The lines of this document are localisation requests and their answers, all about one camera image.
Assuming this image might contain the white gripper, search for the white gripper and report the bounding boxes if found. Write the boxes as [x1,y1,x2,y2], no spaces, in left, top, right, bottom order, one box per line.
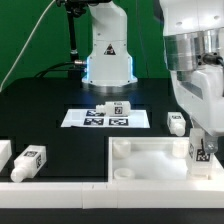
[171,65,224,154]

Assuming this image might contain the white square table top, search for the white square table top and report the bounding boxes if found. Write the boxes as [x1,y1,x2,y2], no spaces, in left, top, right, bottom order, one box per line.
[107,136,224,183]

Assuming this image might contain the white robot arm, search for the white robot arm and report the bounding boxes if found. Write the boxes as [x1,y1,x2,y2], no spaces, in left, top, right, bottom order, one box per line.
[82,0,224,153]

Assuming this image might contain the white U-shaped fence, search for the white U-shaped fence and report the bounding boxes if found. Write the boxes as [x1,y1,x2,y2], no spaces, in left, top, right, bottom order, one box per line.
[0,139,224,210]

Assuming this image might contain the white marker sheet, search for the white marker sheet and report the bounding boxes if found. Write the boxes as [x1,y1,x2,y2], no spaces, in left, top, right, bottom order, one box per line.
[61,109,150,128]

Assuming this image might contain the black cables at base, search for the black cables at base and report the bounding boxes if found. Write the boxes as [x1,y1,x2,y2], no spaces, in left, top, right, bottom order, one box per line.
[34,59,88,80]

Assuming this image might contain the white cable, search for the white cable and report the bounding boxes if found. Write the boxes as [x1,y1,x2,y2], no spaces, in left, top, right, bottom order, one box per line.
[0,0,56,93]

